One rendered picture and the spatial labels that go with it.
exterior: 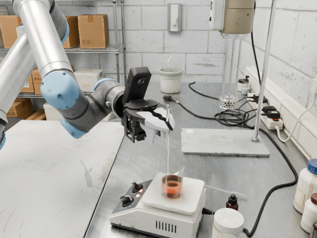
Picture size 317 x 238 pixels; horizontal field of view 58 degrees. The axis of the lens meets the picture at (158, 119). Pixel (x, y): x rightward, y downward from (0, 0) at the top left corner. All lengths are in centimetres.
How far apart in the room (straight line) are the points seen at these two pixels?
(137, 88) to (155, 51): 238
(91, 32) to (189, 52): 100
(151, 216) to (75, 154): 46
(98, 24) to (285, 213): 228
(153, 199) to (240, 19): 58
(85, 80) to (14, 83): 198
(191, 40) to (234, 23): 209
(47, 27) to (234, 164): 67
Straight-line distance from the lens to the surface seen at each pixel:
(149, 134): 59
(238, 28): 94
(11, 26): 298
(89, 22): 274
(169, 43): 301
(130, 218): 67
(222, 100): 100
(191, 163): 94
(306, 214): 75
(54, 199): 83
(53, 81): 67
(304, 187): 78
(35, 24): 82
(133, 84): 64
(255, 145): 108
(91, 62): 317
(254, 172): 94
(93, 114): 78
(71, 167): 95
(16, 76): 95
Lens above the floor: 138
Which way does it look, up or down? 22 degrees down
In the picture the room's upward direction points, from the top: straight up
